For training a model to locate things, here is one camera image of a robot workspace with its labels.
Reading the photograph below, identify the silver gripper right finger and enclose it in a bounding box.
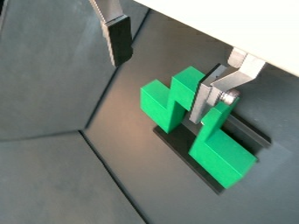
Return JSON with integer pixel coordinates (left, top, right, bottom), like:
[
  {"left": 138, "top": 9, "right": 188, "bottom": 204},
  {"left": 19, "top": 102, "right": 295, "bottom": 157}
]
[{"left": 190, "top": 48, "right": 266, "bottom": 123}]

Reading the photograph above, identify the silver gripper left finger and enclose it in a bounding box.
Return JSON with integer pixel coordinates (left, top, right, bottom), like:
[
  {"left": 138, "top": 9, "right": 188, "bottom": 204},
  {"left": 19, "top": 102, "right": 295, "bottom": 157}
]
[{"left": 89, "top": 0, "right": 134, "bottom": 67}]

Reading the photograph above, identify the green stepped block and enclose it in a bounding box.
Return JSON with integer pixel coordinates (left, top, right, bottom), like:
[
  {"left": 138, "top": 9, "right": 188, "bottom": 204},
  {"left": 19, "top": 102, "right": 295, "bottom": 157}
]
[{"left": 140, "top": 66, "right": 258, "bottom": 189}]

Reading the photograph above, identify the black angle fixture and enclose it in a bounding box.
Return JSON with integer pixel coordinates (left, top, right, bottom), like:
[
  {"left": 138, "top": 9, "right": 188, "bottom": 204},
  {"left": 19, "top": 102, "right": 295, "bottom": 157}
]
[{"left": 154, "top": 113, "right": 271, "bottom": 194}]

